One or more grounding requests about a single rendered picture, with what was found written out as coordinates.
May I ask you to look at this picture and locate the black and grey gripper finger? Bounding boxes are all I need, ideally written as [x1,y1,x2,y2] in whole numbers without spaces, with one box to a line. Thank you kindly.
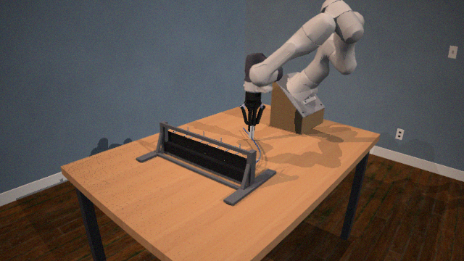
[252,104,265,138]
[240,103,252,138]

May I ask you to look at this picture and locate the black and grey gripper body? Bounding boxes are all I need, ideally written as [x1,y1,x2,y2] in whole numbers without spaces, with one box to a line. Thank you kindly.
[244,91,262,110]

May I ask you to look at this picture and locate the grey rack with black patch panel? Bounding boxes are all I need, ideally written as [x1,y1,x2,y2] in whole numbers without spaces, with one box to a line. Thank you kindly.
[136,121,276,206]

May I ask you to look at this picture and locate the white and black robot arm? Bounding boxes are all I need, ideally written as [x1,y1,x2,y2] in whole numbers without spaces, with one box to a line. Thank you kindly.
[243,0,365,104]

